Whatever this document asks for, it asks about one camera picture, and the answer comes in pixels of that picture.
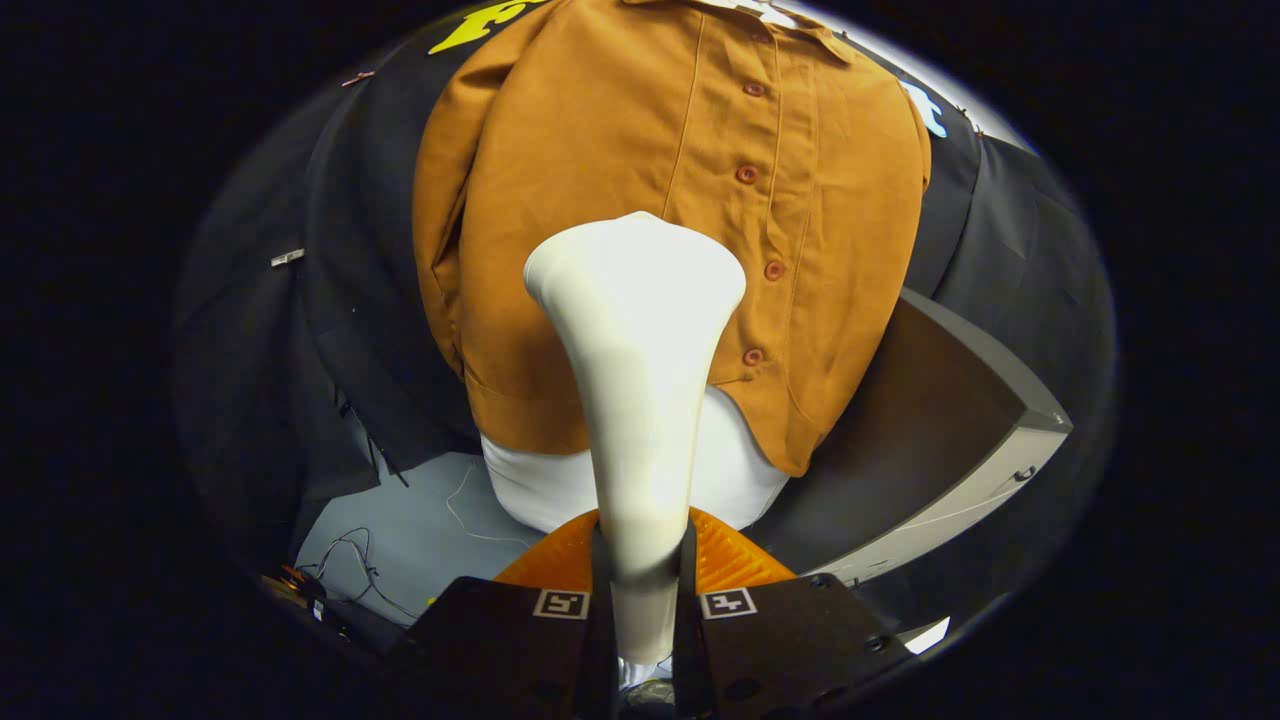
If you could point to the small white clip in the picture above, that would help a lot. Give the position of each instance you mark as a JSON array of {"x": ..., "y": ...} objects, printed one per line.
[{"x": 287, "y": 257}]

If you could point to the small pink clip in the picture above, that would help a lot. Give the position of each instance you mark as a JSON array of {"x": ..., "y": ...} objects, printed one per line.
[{"x": 358, "y": 77}]

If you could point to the brown button-up shirt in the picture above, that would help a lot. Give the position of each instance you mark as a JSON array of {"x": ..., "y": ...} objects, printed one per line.
[{"x": 620, "y": 130}]

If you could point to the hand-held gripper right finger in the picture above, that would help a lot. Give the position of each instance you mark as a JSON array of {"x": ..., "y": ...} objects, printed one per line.
[{"x": 780, "y": 650}]

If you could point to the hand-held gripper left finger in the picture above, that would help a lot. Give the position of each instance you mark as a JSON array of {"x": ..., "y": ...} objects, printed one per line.
[{"x": 500, "y": 650}]

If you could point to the grey table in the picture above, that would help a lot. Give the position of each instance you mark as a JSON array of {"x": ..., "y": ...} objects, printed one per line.
[{"x": 930, "y": 420}]

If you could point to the white garment steamer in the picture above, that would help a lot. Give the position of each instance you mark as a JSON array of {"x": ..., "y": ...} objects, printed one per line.
[{"x": 640, "y": 380}]

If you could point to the black backdrop cloth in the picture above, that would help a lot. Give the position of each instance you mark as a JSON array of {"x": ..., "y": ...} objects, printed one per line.
[{"x": 300, "y": 350}]

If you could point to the white mannequin torso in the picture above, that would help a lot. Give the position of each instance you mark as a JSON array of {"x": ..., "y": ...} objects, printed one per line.
[{"x": 540, "y": 485}]

